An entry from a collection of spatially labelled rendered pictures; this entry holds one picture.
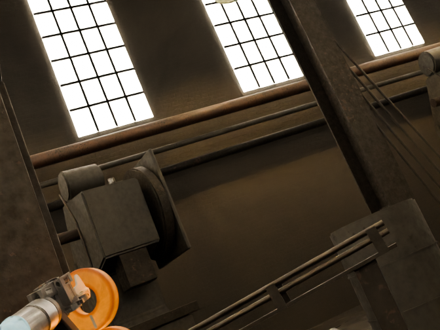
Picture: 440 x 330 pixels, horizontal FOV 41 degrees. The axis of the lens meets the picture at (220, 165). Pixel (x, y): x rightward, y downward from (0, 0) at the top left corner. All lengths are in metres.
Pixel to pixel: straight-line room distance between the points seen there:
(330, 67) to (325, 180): 3.95
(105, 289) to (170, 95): 7.46
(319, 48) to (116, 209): 2.49
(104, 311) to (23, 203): 0.50
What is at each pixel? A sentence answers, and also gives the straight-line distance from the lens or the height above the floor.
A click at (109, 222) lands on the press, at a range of 5.85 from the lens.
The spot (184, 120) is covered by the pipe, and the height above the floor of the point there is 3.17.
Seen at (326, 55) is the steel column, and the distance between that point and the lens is 5.46.
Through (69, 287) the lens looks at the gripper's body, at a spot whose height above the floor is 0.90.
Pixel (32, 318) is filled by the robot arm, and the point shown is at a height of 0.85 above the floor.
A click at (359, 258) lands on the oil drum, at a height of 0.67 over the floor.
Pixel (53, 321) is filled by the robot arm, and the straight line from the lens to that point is 1.30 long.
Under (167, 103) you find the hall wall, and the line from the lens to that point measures 8.76.
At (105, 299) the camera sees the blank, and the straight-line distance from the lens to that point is 1.47.
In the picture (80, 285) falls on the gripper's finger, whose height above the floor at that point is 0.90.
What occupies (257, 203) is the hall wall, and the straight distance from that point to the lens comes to 8.57.
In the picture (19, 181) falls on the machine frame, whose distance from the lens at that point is 1.85.
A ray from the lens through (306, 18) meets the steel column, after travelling 5.59.
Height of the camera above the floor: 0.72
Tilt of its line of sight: 13 degrees up
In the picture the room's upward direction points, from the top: 23 degrees counter-clockwise
